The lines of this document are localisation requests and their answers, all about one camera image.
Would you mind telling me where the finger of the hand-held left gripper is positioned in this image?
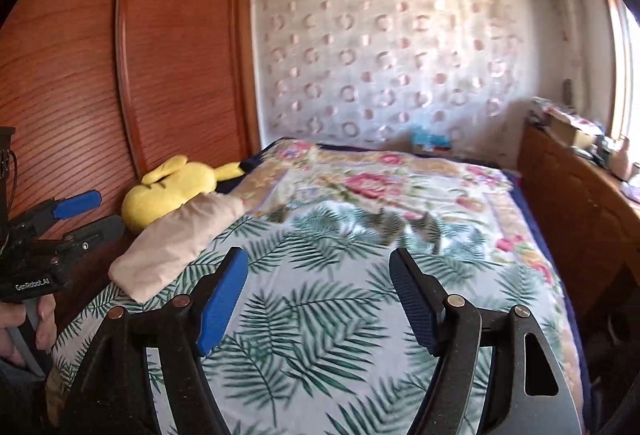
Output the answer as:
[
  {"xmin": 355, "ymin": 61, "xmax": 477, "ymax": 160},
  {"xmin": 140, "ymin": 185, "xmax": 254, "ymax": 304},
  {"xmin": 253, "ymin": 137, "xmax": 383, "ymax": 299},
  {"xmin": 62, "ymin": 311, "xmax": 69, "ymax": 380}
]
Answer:
[
  {"xmin": 51, "ymin": 215, "xmax": 126, "ymax": 261},
  {"xmin": 17, "ymin": 189, "xmax": 102, "ymax": 231}
]

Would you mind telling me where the brown wooden wardrobe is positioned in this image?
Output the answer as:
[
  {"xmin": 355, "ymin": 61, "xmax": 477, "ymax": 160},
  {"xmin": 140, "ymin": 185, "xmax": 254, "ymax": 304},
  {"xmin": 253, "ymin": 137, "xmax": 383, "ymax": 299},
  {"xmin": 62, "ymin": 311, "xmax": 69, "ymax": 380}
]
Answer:
[{"xmin": 0, "ymin": 0, "xmax": 262, "ymax": 331}]

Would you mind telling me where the blue item at bed head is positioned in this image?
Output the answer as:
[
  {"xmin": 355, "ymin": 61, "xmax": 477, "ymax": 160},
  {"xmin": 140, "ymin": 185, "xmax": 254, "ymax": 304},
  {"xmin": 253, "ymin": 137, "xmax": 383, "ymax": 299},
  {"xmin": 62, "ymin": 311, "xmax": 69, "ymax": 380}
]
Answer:
[{"xmin": 410, "ymin": 124, "xmax": 453, "ymax": 152}]

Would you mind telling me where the circle-patterned wall curtain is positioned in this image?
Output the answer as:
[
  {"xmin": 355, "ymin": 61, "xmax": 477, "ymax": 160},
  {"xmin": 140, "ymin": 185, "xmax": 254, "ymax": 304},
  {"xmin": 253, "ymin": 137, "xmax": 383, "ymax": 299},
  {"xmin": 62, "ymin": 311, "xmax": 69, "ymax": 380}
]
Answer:
[{"xmin": 252, "ymin": 0, "xmax": 526, "ymax": 151}]

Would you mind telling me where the floral blanket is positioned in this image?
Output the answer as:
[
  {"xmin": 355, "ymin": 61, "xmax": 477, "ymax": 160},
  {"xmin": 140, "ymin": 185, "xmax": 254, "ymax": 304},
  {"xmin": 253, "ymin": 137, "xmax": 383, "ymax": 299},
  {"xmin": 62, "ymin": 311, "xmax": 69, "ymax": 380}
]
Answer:
[{"xmin": 240, "ymin": 138, "xmax": 586, "ymax": 416}]

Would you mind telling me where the white window curtain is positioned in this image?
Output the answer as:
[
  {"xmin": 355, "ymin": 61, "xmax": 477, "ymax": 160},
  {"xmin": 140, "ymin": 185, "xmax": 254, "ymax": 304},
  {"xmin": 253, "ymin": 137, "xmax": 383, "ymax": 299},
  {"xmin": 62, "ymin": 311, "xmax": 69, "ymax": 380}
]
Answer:
[{"xmin": 542, "ymin": 0, "xmax": 608, "ymax": 116}]

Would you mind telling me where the pink bottle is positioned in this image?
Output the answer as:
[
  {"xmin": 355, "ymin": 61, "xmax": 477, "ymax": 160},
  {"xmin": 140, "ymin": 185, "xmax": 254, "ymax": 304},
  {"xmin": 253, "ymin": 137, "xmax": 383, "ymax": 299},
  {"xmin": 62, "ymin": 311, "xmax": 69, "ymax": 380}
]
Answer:
[{"xmin": 612, "ymin": 135, "xmax": 632, "ymax": 181}]

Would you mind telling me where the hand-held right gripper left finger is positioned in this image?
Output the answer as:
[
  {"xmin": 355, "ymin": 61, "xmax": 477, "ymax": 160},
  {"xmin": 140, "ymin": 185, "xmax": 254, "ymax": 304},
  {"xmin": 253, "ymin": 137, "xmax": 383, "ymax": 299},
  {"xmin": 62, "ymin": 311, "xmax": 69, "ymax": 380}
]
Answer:
[{"xmin": 60, "ymin": 246, "xmax": 250, "ymax": 435}]

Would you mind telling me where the yellow plush toy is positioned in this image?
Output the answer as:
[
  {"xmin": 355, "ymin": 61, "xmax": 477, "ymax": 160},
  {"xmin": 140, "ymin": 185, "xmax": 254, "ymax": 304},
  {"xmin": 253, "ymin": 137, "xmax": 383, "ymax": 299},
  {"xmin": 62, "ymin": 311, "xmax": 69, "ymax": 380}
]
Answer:
[{"xmin": 121, "ymin": 155, "xmax": 247, "ymax": 233}]

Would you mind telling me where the plain cardboard box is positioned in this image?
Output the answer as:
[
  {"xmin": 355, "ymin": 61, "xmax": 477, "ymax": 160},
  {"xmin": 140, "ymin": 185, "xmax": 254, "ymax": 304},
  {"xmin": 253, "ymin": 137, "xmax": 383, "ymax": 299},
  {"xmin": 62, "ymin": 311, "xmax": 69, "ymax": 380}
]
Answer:
[{"xmin": 550, "ymin": 115, "xmax": 596, "ymax": 146}]

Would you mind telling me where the beige printed T-shirt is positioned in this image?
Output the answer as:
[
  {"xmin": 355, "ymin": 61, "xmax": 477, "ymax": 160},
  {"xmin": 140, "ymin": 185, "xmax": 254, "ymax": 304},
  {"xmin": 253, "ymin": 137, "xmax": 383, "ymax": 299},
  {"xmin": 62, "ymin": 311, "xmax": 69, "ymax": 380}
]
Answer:
[{"xmin": 109, "ymin": 192, "xmax": 247, "ymax": 303}]

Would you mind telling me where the person's left hand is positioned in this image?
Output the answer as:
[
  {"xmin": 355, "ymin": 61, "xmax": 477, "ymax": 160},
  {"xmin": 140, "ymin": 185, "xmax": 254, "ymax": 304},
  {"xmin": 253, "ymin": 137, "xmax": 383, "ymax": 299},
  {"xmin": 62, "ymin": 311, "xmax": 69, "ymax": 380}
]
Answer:
[{"xmin": 0, "ymin": 294, "xmax": 58, "ymax": 366}]

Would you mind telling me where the long wooden cabinet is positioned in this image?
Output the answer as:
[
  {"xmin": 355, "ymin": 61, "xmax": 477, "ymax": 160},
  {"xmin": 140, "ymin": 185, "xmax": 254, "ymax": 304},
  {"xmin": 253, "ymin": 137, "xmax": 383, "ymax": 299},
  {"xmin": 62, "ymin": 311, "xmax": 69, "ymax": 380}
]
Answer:
[{"xmin": 515, "ymin": 122, "xmax": 640, "ymax": 331}]

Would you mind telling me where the leaf-print bedsheet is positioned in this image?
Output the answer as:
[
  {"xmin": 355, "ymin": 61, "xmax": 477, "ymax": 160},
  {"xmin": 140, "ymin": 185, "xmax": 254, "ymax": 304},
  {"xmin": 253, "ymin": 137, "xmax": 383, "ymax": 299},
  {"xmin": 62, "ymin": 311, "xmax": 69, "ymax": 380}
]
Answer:
[{"xmin": 45, "ymin": 200, "xmax": 566, "ymax": 435}]

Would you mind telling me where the printed cloth bundle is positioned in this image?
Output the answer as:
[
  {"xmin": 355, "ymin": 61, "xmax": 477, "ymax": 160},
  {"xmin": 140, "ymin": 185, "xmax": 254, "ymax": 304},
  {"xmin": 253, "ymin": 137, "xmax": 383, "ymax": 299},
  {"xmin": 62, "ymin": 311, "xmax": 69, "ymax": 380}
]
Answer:
[{"xmin": 531, "ymin": 96, "xmax": 593, "ymax": 126}]

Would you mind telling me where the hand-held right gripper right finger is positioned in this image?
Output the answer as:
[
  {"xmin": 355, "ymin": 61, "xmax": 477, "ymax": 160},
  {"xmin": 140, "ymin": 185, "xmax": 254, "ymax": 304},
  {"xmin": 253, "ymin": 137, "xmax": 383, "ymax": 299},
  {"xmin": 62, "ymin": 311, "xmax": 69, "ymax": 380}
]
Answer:
[{"xmin": 389, "ymin": 247, "xmax": 583, "ymax": 435}]

